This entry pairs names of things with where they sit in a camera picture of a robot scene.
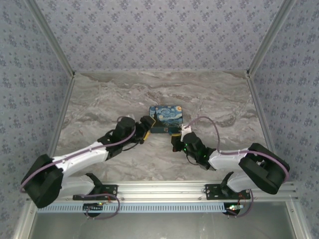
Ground metal tray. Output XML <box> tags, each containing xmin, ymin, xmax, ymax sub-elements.
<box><xmin>12</xmin><ymin>201</ymin><xmax>312</xmax><ymax>239</ymax></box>

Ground left small circuit board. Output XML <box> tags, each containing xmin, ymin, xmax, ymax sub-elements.
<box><xmin>83</xmin><ymin>202</ymin><xmax>105</xmax><ymax>213</ymax></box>

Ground right small circuit board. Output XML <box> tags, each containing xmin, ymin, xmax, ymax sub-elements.
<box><xmin>225</xmin><ymin>203</ymin><xmax>244</xmax><ymax>215</ymax></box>

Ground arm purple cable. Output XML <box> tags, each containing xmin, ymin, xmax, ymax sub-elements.
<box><xmin>19</xmin><ymin>123</ymin><xmax>138</xmax><ymax>194</ymax></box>
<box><xmin>183</xmin><ymin>115</ymin><xmax>291</xmax><ymax>180</ymax></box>

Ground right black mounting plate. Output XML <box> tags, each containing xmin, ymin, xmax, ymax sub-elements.
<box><xmin>204</xmin><ymin>183</ymin><xmax>251</xmax><ymax>200</ymax></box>

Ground black mounting plate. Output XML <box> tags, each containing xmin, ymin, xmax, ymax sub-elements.
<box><xmin>204</xmin><ymin>183</ymin><xmax>251</xmax><ymax>200</ymax></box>
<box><xmin>72</xmin><ymin>184</ymin><xmax>119</xmax><ymax>201</ymax></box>

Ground small circuit board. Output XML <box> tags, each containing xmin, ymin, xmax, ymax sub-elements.
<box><xmin>225</xmin><ymin>203</ymin><xmax>244</xmax><ymax>215</ymax></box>
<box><xmin>83</xmin><ymin>202</ymin><xmax>105</xmax><ymax>213</ymax></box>

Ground aluminium table side rail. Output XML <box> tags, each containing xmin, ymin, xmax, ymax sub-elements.
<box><xmin>46</xmin><ymin>74</ymin><xmax>76</xmax><ymax>156</ymax></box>
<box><xmin>246</xmin><ymin>74</ymin><xmax>278</xmax><ymax>150</ymax></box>

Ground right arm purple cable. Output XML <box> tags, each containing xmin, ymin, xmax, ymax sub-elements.
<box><xmin>183</xmin><ymin>115</ymin><xmax>291</xmax><ymax>180</ymax></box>

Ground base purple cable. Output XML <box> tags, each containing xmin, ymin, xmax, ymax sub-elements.
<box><xmin>226</xmin><ymin>189</ymin><xmax>255</xmax><ymax>219</ymax></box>
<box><xmin>81</xmin><ymin>192</ymin><xmax>121</xmax><ymax>220</ymax></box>

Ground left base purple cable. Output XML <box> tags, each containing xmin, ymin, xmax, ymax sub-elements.
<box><xmin>81</xmin><ymin>192</ymin><xmax>121</xmax><ymax>220</ymax></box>

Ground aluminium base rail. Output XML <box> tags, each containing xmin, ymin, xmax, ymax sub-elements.
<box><xmin>59</xmin><ymin>181</ymin><xmax>299</xmax><ymax>203</ymax></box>

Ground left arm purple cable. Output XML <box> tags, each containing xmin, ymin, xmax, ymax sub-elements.
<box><xmin>19</xmin><ymin>123</ymin><xmax>138</xmax><ymax>194</ymax></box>

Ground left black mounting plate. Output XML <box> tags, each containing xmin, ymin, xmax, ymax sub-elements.
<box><xmin>72</xmin><ymin>184</ymin><xmax>119</xmax><ymax>201</ymax></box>

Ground aluminium frame post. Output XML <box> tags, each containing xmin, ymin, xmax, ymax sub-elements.
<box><xmin>246</xmin><ymin>0</ymin><xmax>298</xmax><ymax>78</ymax></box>
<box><xmin>24</xmin><ymin>0</ymin><xmax>76</xmax><ymax>78</ymax></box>

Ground starry night painted tin box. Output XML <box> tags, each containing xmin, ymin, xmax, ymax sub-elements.
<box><xmin>148</xmin><ymin>105</ymin><xmax>186</xmax><ymax>135</ymax></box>

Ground grey slotted cable duct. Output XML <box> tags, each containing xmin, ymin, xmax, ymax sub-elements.
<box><xmin>36</xmin><ymin>202</ymin><xmax>232</xmax><ymax>214</ymax></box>

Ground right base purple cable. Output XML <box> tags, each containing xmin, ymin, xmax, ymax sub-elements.
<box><xmin>226</xmin><ymin>189</ymin><xmax>255</xmax><ymax>219</ymax></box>

